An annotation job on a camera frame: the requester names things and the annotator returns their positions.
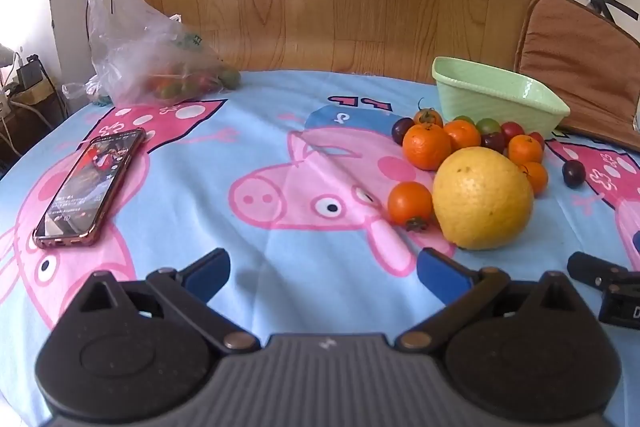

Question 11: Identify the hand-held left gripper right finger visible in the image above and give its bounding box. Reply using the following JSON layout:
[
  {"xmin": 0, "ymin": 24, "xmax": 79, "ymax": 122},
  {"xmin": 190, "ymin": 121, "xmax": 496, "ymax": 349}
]
[{"xmin": 397, "ymin": 248, "xmax": 583, "ymax": 354}]

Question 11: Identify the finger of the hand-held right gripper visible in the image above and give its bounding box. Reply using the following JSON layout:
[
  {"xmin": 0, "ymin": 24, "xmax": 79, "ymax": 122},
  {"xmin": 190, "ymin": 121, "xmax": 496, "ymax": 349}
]
[{"xmin": 567, "ymin": 251, "xmax": 631, "ymax": 294}]

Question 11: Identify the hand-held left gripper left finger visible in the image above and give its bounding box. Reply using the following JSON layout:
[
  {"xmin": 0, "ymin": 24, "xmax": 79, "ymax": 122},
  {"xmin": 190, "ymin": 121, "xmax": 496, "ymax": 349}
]
[{"xmin": 70, "ymin": 248, "xmax": 262, "ymax": 354}]

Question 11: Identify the large orange tomato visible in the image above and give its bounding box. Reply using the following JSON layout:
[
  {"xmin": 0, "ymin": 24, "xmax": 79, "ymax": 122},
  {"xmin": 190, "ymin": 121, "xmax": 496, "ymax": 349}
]
[{"xmin": 388, "ymin": 182, "xmax": 433, "ymax": 232}]

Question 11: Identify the yellow grapefruit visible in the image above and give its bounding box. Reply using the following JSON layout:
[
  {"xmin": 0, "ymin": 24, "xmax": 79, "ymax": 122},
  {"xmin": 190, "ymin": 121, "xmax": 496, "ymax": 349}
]
[{"xmin": 432, "ymin": 147, "xmax": 535, "ymax": 251}]

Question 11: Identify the dark purple tomato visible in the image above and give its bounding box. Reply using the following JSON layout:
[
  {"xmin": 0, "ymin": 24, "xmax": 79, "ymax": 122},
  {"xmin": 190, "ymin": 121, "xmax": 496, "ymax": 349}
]
[
  {"xmin": 391, "ymin": 117, "xmax": 415, "ymax": 145},
  {"xmin": 481, "ymin": 132, "xmax": 506, "ymax": 154},
  {"xmin": 562, "ymin": 160, "xmax": 586, "ymax": 188}
]

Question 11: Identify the large mandarin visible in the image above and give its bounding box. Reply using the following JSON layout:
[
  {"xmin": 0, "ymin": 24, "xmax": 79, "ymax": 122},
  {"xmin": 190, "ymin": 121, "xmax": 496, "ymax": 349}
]
[{"xmin": 403, "ymin": 124, "xmax": 452, "ymax": 171}]

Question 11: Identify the orange tomato with stem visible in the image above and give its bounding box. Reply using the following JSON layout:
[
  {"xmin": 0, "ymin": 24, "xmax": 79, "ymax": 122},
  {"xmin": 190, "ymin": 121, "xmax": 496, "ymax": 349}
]
[{"xmin": 414, "ymin": 99, "xmax": 444, "ymax": 128}]

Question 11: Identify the light green plastic basket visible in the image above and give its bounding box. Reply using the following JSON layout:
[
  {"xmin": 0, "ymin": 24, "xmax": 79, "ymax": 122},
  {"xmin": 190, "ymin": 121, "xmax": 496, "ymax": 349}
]
[{"xmin": 432, "ymin": 56, "xmax": 571, "ymax": 140}]

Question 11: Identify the cartoon pig printed blanket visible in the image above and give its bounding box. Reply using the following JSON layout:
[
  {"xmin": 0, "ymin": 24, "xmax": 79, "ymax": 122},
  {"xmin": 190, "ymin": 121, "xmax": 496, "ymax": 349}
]
[{"xmin": 0, "ymin": 69, "xmax": 640, "ymax": 427}]

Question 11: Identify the smartphone in pink case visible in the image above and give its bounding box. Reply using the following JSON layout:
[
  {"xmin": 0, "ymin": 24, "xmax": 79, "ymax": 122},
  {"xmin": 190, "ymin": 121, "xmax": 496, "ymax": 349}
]
[{"xmin": 32, "ymin": 128, "xmax": 147, "ymax": 249}]

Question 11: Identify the brown cushion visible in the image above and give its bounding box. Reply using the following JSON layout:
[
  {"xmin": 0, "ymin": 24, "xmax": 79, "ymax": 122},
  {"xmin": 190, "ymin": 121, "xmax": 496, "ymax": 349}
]
[{"xmin": 515, "ymin": 0, "xmax": 640, "ymax": 152}]

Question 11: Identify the clear plastic bag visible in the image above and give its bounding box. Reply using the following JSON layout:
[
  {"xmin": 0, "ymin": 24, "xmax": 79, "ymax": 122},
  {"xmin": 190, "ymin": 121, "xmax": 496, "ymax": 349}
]
[{"xmin": 62, "ymin": 0, "xmax": 242, "ymax": 106}]

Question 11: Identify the cardboard box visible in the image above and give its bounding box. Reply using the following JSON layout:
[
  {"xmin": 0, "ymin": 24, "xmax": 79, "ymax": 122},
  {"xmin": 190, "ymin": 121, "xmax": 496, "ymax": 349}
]
[{"xmin": 9, "ymin": 79, "xmax": 63, "ymax": 108}]

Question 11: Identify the black power adapter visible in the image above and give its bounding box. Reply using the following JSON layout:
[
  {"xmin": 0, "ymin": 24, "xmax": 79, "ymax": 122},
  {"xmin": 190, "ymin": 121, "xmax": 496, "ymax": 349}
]
[{"xmin": 17, "ymin": 54, "xmax": 46, "ymax": 88}]

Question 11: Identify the white cable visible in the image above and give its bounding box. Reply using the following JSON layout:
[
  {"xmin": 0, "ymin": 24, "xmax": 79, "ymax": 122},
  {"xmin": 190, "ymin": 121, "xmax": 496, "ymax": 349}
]
[{"xmin": 0, "ymin": 99, "xmax": 53, "ymax": 130}]

